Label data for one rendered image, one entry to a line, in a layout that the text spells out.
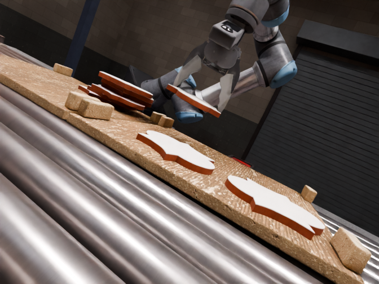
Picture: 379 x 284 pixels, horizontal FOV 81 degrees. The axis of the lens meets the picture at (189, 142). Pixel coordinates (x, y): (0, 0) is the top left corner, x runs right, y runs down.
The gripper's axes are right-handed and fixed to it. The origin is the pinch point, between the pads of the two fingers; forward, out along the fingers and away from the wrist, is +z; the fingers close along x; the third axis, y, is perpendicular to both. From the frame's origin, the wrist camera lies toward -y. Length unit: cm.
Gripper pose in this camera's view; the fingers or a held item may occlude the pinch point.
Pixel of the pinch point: (195, 100)
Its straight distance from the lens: 50.6
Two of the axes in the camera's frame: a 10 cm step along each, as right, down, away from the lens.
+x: -8.7, -5.0, 0.4
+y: 1.3, -1.3, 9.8
